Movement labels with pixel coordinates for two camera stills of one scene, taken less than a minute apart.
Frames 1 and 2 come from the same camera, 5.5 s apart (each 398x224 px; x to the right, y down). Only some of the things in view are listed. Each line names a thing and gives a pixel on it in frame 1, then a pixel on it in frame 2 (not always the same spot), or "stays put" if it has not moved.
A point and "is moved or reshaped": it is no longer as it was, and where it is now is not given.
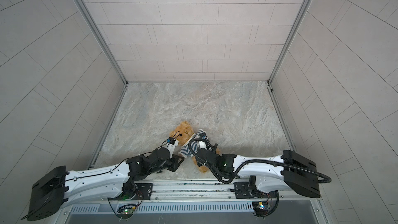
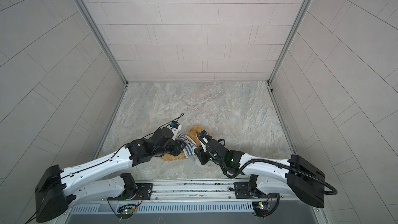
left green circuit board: (127, 209) stays put
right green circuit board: (261, 207) stays put
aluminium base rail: (202, 191) stays put
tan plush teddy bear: (182, 132) is moved or reshaped
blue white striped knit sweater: (189, 147) is moved or reshaped
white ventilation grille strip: (167, 208) stays put
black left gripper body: (177, 162) -> (178, 146)
